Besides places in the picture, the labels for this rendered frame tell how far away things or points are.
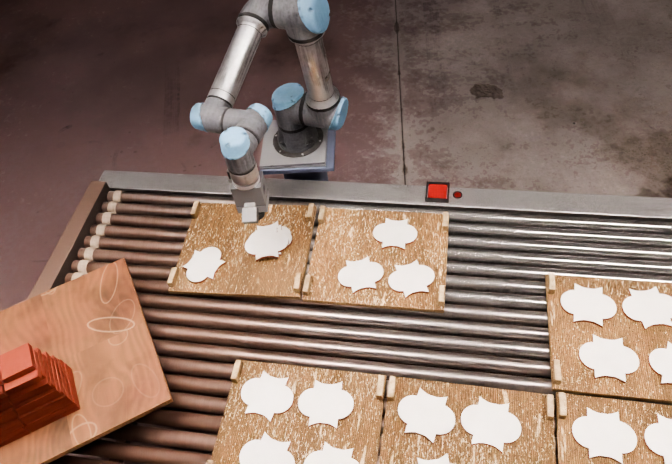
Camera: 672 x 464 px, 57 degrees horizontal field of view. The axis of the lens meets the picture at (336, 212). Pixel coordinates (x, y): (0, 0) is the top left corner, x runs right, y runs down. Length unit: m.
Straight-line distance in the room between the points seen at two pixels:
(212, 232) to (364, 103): 1.96
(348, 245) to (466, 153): 1.68
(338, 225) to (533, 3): 2.98
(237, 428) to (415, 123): 2.37
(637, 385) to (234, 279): 1.14
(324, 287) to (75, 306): 0.71
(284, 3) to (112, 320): 1.01
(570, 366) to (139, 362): 1.12
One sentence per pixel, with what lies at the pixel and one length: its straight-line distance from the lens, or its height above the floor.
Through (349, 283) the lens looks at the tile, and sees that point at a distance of 1.84.
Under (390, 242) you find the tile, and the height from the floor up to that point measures 0.95.
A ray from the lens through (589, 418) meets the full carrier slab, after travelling 1.70.
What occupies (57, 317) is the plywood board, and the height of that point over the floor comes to 1.04.
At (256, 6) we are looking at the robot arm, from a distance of 1.89.
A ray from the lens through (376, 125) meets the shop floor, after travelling 3.66.
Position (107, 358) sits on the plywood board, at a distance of 1.79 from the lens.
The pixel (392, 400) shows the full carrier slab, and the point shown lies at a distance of 1.67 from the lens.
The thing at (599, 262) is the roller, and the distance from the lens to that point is 1.97.
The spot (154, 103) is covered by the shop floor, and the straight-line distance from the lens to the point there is 4.18.
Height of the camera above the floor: 2.48
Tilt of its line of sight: 50 degrees down
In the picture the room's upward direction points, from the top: 9 degrees counter-clockwise
